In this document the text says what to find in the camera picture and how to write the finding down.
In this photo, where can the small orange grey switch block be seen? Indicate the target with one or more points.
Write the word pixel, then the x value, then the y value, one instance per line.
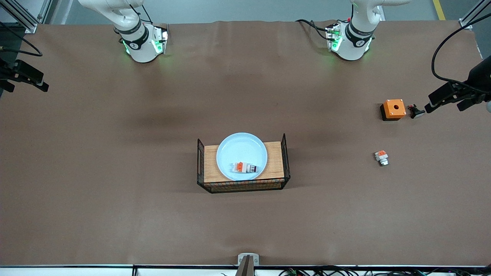
pixel 381 156

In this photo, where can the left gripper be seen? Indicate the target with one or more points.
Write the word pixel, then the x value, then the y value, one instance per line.
pixel 476 86

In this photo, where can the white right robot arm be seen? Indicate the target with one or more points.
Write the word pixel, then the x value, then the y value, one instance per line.
pixel 138 42

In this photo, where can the aluminium frame profile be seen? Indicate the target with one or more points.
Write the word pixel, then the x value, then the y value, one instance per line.
pixel 473 15
pixel 23 17

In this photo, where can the light blue round plate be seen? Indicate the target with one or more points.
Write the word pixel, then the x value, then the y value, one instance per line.
pixel 241 147

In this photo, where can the orange button enclosure box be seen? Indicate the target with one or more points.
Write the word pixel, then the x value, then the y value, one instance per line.
pixel 394 109

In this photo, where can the white table edge rail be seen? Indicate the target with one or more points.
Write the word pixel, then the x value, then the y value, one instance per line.
pixel 76 272

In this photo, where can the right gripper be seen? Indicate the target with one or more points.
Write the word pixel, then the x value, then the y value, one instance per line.
pixel 7 73

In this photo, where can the red push button switch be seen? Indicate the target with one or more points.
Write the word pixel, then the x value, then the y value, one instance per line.
pixel 241 167

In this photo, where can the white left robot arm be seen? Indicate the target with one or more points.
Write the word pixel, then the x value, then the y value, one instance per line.
pixel 353 42

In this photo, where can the grey metal bracket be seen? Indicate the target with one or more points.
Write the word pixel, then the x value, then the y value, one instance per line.
pixel 241 260

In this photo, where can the brown camera post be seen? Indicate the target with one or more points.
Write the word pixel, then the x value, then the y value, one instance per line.
pixel 246 268

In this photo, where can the brown table cover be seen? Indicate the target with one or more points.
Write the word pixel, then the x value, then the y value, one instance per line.
pixel 153 222

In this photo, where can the black square push button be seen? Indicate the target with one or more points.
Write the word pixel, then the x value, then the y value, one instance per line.
pixel 416 112

